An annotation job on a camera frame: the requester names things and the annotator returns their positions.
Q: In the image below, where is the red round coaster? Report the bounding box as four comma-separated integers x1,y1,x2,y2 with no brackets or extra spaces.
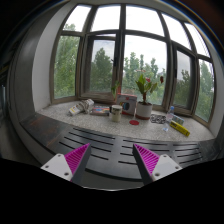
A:
129,120,139,125

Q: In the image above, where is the crumpled white package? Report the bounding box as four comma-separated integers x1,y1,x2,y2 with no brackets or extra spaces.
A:
69,99,94,115

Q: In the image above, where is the white flower pot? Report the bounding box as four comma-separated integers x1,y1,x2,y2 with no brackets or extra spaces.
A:
135,102,153,120

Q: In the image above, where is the pink and white box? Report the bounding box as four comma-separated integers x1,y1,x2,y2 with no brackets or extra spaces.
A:
116,94,137,115

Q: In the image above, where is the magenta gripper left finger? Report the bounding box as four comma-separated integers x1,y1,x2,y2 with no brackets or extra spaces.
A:
42,143,91,185

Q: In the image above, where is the green plant with red flowers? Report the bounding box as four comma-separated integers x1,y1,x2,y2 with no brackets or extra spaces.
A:
136,74,164,105

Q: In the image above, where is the flat colourful box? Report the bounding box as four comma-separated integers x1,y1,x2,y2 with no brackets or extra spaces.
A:
90,106,110,116

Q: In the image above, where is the dark framed bay window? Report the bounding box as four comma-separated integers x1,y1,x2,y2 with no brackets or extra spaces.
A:
50,3,215,124

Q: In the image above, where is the dark slatted radiator cover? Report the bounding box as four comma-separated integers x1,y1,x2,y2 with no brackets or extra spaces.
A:
21,113,221,181

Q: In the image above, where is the small light green box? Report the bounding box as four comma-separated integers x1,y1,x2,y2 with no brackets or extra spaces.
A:
172,115,184,125

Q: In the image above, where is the clear plastic water bottle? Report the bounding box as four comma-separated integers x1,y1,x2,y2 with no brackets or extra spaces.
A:
163,106,174,132

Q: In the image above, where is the black white patterned pack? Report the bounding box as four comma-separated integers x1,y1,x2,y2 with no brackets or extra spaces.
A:
150,114,166,124

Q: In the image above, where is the yellow rectangular box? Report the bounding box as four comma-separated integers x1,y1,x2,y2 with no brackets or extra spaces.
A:
170,121,190,136

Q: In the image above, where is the white mug with lid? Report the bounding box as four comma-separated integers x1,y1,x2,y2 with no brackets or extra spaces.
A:
111,105,122,122

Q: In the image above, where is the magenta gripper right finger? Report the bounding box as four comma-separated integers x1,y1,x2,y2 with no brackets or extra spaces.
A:
133,144,181,185

